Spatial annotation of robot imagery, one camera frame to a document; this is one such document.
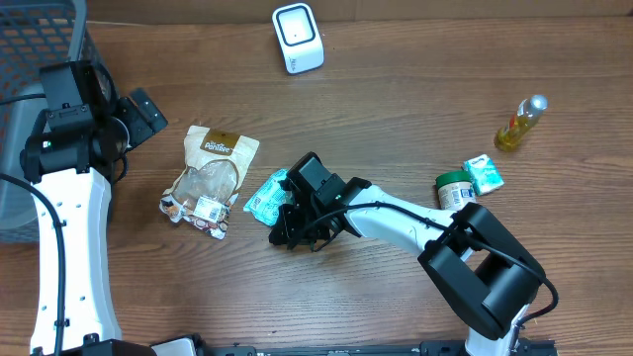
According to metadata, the teal Kleenex tissue pack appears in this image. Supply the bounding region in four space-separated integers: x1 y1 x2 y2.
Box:
463 154 504 196

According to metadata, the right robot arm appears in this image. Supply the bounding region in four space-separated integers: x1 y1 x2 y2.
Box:
269 152 546 355

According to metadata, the white barcode scanner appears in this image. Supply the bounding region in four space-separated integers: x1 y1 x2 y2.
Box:
271 2 324 75

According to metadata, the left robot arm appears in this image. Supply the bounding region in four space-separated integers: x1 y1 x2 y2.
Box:
21 60 168 355

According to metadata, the green lid jar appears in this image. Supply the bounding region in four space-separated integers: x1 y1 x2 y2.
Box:
435 170 477 211

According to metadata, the silver capped amber bottle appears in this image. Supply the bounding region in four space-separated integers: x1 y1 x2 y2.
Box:
495 95 548 151

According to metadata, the teal snack packet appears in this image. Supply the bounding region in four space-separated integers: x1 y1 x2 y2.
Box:
243 169 293 226

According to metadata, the beige brown snack packet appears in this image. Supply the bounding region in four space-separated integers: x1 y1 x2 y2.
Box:
159 126 260 239

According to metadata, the grey plastic shopping basket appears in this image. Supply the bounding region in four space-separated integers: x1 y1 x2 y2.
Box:
0 0 108 244

